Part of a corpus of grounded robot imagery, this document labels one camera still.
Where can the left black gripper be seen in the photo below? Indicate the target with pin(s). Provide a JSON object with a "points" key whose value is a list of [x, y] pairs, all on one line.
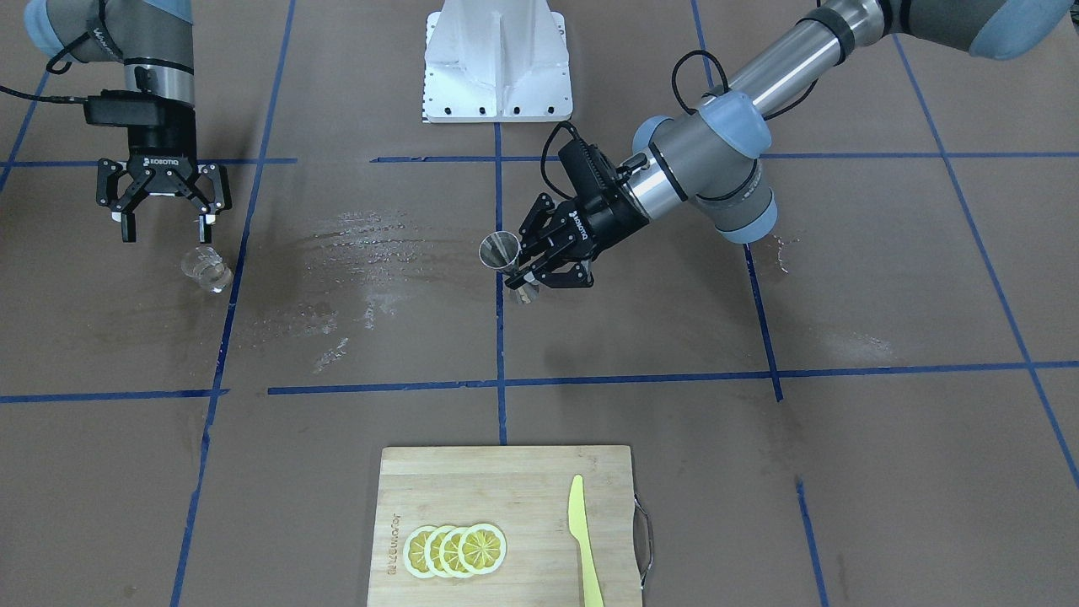
{"points": [[609, 222]]}

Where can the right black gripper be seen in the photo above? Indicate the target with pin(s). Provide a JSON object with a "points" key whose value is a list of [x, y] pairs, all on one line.
{"points": [[162, 145]]}

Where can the steel jigger measuring cup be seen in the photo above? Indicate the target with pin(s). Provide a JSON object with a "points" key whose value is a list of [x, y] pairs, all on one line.
{"points": [[500, 252]]}

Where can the clear plastic cup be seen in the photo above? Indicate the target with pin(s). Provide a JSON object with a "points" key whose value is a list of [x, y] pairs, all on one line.
{"points": [[205, 265]]}

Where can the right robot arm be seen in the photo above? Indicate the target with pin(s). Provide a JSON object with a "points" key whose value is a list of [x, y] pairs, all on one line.
{"points": [[153, 41]]}

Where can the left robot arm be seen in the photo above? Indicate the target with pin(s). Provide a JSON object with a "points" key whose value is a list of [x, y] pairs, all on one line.
{"points": [[710, 155]]}

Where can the wooden cutting board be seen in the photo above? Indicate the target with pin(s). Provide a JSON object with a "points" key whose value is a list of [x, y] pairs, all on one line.
{"points": [[523, 490]]}

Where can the yellow plastic knife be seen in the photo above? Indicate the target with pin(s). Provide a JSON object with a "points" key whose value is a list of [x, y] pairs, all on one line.
{"points": [[578, 526]]}

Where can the lemon slice four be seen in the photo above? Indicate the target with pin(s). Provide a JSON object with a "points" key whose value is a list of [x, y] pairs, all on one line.
{"points": [[482, 549]]}

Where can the lemon slice two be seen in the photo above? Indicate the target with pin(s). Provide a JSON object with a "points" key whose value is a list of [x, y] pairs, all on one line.
{"points": [[430, 550]]}

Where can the lemon slice three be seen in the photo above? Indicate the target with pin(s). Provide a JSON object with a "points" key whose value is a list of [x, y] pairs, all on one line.
{"points": [[446, 554]]}

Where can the lemon slice one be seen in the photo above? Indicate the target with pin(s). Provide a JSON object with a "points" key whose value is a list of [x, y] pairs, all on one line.
{"points": [[416, 552]]}

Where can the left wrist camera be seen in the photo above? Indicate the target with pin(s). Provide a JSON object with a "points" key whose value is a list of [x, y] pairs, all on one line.
{"points": [[589, 171]]}

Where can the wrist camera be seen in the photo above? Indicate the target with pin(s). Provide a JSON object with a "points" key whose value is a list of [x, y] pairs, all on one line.
{"points": [[589, 171], [125, 109]]}

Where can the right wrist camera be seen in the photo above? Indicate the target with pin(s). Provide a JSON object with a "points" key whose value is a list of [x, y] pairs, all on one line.
{"points": [[125, 109]]}

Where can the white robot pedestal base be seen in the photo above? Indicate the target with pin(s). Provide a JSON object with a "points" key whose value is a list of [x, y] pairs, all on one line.
{"points": [[496, 61]]}

